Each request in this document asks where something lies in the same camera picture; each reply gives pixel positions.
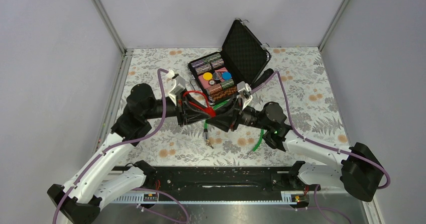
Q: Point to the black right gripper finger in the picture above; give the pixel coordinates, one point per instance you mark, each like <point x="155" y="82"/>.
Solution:
<point x="223" y="123"/>
<point x="230" y="109"/>

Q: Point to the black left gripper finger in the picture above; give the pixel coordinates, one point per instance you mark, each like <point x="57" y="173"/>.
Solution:
<point x="208" y="109"/>
<point x="192" y="118"/>

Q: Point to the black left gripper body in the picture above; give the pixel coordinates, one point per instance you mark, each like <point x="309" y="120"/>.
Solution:
<point x="181" y="110"/>

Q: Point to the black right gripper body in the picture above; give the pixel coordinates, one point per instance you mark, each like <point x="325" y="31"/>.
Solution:
<point x="238" y="115"/>

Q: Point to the red cable lock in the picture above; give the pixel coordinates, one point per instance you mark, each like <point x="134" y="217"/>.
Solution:
<point x="198" y="102"/>

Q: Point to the green cable lock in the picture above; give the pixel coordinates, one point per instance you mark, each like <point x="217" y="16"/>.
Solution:
<point x="205" y="126"/>

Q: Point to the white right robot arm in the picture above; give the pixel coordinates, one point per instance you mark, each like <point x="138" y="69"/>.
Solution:
<point x="353" y="168"/>

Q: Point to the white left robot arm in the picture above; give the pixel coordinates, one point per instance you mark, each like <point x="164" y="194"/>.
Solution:
<point x="87" y="193"/>

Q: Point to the yellow round chip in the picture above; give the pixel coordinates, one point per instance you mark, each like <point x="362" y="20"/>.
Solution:
<point x="207" y="76"/>

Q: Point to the blue round chip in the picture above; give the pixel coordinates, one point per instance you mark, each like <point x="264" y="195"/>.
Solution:
<point x="226" y="76"/>

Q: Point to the black poker chip case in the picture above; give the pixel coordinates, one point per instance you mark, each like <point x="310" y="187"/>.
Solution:
<point x="241" y="54"/>

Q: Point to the black marker orange cap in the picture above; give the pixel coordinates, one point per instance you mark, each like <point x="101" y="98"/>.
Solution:
<point x="263" y="77"/>

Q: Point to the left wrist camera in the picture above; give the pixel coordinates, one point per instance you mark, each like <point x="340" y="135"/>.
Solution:
<point x="175" y="87"/>

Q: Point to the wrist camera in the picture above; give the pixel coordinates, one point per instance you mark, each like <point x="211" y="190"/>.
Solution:
<point x="175" y="87"/>
<point x="244" y="92"/>

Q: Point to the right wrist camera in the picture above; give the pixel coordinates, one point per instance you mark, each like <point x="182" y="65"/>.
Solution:
<point x="244" y="92"/>

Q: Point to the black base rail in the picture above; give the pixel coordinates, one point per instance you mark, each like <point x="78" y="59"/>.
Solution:
<point x="222" y="185"/>

